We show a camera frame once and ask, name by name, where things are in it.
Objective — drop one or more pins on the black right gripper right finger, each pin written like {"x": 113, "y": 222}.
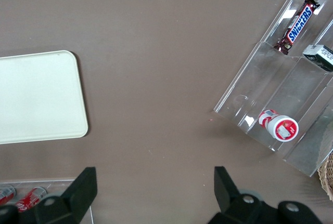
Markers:
{"x": 229, "y": 203}

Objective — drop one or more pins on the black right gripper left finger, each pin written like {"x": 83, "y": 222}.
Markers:
{"x": 78, "y": 198}

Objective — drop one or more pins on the small wicker basket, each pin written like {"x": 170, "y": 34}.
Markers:
{"x": 328, "y": 177}

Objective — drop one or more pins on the cream rectangular plastic tray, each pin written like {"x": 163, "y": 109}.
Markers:
{"x": 39, "y": 96}

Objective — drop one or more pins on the clear acrylic bottle rack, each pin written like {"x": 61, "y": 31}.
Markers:
{"x": 52, "y": 183}

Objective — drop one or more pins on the red cola bottle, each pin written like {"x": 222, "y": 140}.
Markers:
{"x": 28, "y": 199}
{"x": 5, "y": 195}

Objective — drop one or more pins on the white red yogurt bottle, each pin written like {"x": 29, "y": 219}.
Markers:
{"x": 283, "y": 128}

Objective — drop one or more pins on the clear acrylic stepped display stand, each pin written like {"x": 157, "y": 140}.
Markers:
{"x": 260, "y": 78}

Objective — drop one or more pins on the black white wrapped snack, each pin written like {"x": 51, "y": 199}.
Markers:
{"x": 318, "y": 55}

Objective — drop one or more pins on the Snickers chocolate bar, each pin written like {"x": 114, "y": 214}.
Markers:
{"x": 299, "y": 25}

